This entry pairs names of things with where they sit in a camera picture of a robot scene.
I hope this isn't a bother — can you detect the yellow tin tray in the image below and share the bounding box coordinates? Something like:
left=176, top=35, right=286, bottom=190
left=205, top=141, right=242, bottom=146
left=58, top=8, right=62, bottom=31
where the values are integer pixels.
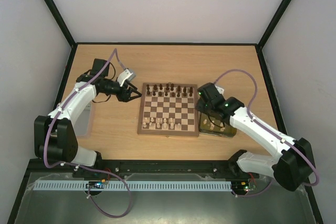
left=198, top=112, right=237, bottom=138

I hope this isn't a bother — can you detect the wooden chess board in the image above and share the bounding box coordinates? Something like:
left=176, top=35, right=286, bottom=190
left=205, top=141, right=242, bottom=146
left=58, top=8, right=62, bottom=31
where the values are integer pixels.
left=137, top=82, right=199, bottom=137

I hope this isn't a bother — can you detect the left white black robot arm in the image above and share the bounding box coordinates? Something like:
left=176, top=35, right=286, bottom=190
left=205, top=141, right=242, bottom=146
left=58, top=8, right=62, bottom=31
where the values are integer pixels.
left=34, top=59, right=141, bottom=168

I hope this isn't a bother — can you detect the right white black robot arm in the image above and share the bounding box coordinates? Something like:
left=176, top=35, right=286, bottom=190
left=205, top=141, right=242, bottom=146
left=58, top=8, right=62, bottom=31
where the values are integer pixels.
left=196, top=82, right=317, bottom=191

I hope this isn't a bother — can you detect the clear plastic sheet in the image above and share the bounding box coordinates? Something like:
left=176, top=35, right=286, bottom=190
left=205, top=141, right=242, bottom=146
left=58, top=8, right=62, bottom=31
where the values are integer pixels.
left=15, top=173, right=315, bottom=223

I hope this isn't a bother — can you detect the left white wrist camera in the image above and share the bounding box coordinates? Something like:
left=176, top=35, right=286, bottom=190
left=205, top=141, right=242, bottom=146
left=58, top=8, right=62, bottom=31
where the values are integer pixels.
left=117, top=68, right=136, bottom=87

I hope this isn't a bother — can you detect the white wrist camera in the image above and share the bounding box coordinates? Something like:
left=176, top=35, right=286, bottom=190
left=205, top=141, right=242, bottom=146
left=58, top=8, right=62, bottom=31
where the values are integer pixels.
left=117, top=68, right=136, bottom=87
left=215, top=85, right=225, bottom=94

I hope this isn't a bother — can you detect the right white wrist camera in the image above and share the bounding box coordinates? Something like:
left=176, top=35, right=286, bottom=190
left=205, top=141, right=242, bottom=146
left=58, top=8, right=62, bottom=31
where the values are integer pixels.
left=215, top=85, right=225, bottom=94

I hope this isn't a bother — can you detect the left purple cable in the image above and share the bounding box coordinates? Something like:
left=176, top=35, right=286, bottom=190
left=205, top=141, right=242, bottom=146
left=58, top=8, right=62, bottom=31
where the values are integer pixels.
left=43, top=48, right=133, bottom=218

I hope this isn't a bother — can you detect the black aluminium frame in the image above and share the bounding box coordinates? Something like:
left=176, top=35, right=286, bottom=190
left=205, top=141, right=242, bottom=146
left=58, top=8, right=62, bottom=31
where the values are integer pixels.
left=7, top=0, right=323, bottom=223

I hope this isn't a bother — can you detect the grey slotted cable duct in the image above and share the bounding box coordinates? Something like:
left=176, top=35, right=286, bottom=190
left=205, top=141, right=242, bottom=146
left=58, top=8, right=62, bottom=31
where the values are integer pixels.
left=33, top=180, right=232, bottom=192

